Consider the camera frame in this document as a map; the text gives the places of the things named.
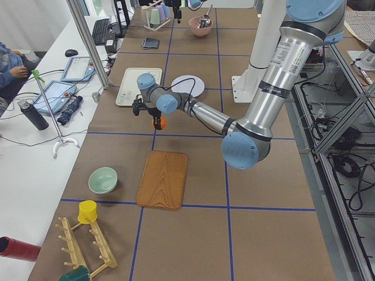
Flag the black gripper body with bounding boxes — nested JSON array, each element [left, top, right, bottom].
[[132, 98, 161, 116], [164, 0, 182, 11]]

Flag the orange fruit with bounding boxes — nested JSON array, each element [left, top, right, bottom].
[[152, 116, 166, 131]]

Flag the white round plate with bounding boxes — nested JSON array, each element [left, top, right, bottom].
[[171, 75, 205, 98]]

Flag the cream bear print tray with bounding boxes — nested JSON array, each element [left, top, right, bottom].
[[115, 67, 162, 107]]

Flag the blue pastel cup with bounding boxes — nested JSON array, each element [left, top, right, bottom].
[[161, 2, 171, 18]]

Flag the purple pastel cup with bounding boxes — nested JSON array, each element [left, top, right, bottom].
[[156, 5, 166, 23]]

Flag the pink bowl with ice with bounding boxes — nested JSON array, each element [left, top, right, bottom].
[[188, 16, 213, 37]]

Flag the green pastel cup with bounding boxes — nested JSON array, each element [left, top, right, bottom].
[[150, 8, 160, 25]]

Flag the metal ice scoop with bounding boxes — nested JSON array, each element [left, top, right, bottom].
[[198, 5, 213, 29]]

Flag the folded grey cloth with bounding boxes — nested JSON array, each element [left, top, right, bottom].
[[142, 37, 160, 50]]

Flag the wooden cutting board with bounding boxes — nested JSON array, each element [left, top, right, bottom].
[[136, 150, 188, 211]]

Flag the far blue teach pendant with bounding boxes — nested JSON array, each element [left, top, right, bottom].
[[60, 56, 95, 83]]

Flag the blue teach pendant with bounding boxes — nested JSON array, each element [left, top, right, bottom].
[[60, 56, 95, 83], [33, 80, 77, 115]]

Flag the folded navy umbrella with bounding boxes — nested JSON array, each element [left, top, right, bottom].
[[57, 96, 83, 125]]

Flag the black keyboard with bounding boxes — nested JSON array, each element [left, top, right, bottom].
[[91, 18, 110, 46]]

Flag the light green bowl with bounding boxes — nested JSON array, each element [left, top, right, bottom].
[[88, 167, 118, 194]]

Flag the near blue teach pendant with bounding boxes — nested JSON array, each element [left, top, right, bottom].
[[33, 80, 77, 115]]

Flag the black computer mouse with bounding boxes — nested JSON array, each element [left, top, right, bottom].
[[64, 49, 78, 57]]

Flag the white stand with green clip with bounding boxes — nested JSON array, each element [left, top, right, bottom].
[[31, 70, 80, 159]]

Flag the black water bottle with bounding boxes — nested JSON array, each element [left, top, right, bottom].
[[18, 100, 49, 131]]

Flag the yellow cup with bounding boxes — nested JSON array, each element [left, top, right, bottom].
[[77, 200, 98, 224]]

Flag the seated person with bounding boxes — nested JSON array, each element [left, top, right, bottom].
[[1, 42, 39, 104]]

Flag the wooden peg cup rack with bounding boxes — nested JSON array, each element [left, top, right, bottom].
[[55, 217, 118, 280]]

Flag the dark green cup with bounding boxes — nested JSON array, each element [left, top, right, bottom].
[[59, 265, 90, 281]]

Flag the red cylinder bottle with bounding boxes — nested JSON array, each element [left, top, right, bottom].
[[1, 237, 41, 262]]

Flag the white wire cup rack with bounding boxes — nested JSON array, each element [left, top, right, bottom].
[[143, 18, 171, 31]]

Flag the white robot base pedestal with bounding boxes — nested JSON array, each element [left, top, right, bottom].
[[231, 0, 286, 103]]

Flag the aluminium frame post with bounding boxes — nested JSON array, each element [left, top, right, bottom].
[[66, 0, 110, 90]]

